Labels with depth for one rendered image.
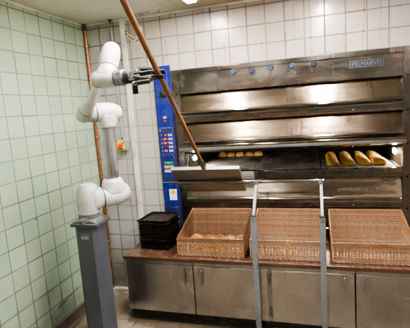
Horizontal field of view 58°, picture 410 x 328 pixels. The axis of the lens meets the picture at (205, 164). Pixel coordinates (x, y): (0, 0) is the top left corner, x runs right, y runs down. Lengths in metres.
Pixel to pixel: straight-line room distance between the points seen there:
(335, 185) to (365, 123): 0.55
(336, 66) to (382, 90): 0.40
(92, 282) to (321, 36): 2.55
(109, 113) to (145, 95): 0.84
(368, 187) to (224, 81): 1.48
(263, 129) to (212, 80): 0.62
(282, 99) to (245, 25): 0.68
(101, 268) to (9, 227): 0.69
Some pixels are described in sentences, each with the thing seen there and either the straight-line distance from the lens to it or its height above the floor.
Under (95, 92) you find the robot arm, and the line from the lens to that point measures 2.48.
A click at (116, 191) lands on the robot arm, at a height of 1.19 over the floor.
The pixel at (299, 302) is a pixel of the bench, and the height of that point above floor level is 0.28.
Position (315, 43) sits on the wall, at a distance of 3.21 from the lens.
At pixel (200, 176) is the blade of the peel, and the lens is 2.95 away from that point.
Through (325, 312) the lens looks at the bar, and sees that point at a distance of 2.97.
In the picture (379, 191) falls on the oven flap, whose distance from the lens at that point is 3.29.
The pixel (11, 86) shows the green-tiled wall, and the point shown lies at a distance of 3.00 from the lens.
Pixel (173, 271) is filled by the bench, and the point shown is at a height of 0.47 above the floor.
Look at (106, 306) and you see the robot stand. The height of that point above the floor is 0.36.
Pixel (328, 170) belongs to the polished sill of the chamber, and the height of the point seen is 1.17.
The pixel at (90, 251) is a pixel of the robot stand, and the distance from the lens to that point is 2.84.
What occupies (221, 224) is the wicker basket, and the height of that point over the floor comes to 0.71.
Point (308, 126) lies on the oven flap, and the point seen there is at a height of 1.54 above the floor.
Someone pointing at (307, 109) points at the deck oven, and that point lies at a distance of 3.17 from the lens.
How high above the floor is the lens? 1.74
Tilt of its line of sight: 8 degrees down
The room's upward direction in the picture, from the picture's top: 4 degrees counter-clockwise
